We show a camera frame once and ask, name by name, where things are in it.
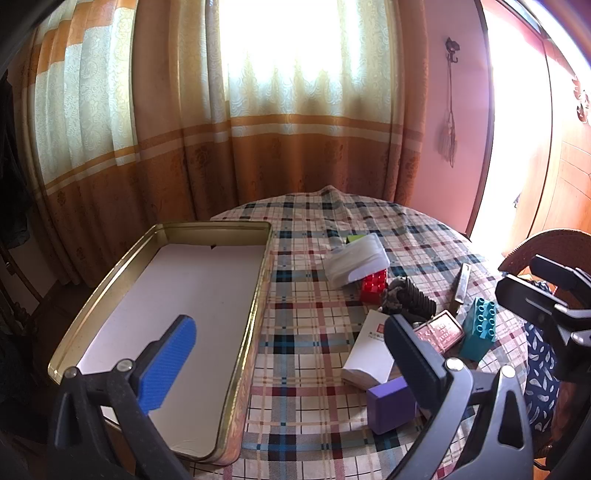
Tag dark wooden chair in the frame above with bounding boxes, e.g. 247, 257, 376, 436
0, 247, 49, 333

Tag hanging tassel cord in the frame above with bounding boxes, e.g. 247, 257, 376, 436
436, 60, 459, 169

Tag plaid tablecloth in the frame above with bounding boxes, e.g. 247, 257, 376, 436
189, 185, 561, 480

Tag narrow patterned carton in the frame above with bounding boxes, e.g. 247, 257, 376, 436
449, 263, 474, 315

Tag blue feather print cloth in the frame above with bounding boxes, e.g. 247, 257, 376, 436
524, 323, 561, 432

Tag purple cube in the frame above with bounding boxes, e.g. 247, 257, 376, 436
367, 376, 419, 435

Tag small pinkish embossed box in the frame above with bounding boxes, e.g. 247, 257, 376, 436
412, 310, 465, 355

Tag wooden door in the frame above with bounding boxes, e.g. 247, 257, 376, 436
526, 28, 591, 241

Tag teal toy block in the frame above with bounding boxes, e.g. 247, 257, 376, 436
458, 298, 498, 362

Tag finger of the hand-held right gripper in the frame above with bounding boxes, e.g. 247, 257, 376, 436
495, 274, 572, 341
530, 255, 591, 311

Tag black spring hand exerciser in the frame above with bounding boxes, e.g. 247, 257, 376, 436
379, 277, 437, 321

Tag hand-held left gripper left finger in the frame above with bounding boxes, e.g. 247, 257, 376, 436
48, 315, 199, 480

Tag carved door ornament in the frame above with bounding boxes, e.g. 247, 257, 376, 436
575, 78, 591, 123

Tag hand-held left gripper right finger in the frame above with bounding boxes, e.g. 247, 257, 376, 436
384, 314, 536, 480

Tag red toy block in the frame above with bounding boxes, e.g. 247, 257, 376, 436
360, 268, 387, 304

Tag white paper box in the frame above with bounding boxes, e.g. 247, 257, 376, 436
342, 309, 403, 391

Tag gold tin box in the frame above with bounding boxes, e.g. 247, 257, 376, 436
47, 220, 274, 466

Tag clear plastic box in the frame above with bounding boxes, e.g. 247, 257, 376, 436
323, 233, 391, 287

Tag orange and cream curtain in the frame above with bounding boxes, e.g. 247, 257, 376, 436
18, 0, 426, 287

